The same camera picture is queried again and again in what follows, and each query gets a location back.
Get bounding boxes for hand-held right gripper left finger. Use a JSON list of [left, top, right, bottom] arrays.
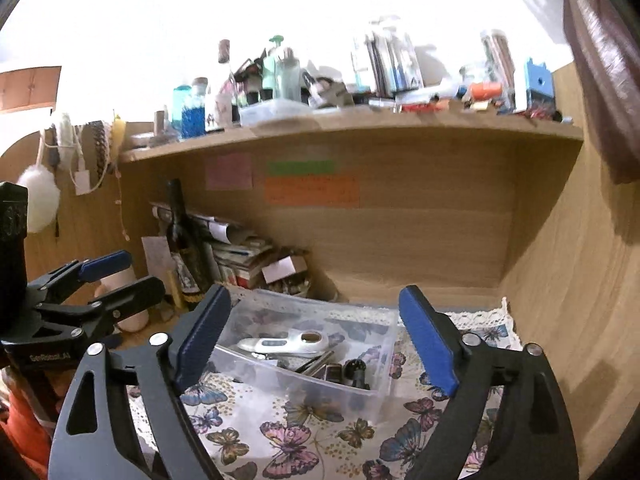
[[49, 285, 232, 480]]

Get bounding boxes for clear plastic bottle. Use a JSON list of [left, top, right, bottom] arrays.
[[280, 47, 303, 103]]

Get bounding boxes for silver metal pen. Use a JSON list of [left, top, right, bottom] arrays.
[[295, 351, 337, 376]]

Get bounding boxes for blister packs of tools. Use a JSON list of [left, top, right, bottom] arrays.
[[352, 22, 423, 97]]

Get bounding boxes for pale pink pillar candle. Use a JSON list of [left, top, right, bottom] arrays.
[[97, 264, 151, 332]]

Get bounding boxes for blue plastic block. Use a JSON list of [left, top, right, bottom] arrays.
[[524, 59, 556, 111]]

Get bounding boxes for green pump bottle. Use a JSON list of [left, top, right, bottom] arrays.
[[262, 35, 291, 102]]

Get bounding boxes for wooden shelf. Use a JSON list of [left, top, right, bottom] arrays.
[[119, 110, 585, 163]]

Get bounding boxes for white cord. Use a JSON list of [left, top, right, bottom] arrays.
[[115, 150, 129, 239]]

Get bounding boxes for clear glass bottle with label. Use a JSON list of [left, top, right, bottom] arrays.
[[206, 40, 236, 128]]

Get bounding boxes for patterned headband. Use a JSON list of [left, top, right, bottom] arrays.
[[82, 121, 110, 187]]

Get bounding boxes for glass jar with tubes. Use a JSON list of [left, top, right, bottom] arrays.
[[481, 30, 516, 96]]

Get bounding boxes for striped mauve curtain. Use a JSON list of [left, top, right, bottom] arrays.
[[562, 0, 640, 185]]

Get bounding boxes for faceted bottle with blue beads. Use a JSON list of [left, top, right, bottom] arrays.
[[180, 77, 208, 139]]

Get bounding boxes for wooden wall cabinet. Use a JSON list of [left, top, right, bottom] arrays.
[[0, 66, 62, 112]]

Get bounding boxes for clear plastic container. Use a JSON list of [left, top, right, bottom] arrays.
[[207, 287, 400, 421]]

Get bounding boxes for rolled magazine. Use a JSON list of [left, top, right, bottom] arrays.
[[150, 201, 237, 242]]

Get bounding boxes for orange cloth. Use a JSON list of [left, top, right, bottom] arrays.
[[0, 370, 57, 463]]

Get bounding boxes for handwritten note paper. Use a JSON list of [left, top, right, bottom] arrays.
[[141, 236, 174, 277]]

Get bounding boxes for small translucent plastic box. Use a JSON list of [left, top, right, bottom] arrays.
[[239, 99, 311, 127]]

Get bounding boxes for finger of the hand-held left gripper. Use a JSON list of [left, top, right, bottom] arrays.
[[87, 276, 166, 328], [30, 251, 133, 306]]

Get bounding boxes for dark wine bottle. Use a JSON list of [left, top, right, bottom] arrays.
[[165, 179, 213, 296]]

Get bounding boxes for white fluffy pom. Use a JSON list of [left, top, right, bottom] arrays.
[[16, 165, 61, 234]]

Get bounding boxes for orange sticky note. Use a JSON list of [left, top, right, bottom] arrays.
[[264, 176, 361, 207]]

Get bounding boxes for green sticky note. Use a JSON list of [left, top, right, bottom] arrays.
[[266, 161, 336, 176]]

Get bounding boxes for stack of books and papers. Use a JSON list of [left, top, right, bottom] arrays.
[[210, 239, 312, 295]]

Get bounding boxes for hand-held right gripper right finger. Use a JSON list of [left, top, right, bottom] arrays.
[[399, 285, 581, 480]]

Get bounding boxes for butterfly print tablecloth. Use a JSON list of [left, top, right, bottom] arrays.
[[125, 285, 523, 480]]

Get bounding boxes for tall light blue bottle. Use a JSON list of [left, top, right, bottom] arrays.
[[172, 85, 193, 126]]

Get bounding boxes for black plastic tool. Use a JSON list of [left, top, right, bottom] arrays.
[[342, 358, 373, 391]]

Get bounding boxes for pink sticky note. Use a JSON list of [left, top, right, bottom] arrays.
[[206, 154, 253, 191]]

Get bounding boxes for white handheld magnifier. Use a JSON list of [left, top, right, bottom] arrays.
[[236, 329, 330, 358]]

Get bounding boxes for white label card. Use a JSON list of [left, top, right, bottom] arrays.
[[261, 256, 307, 283]]

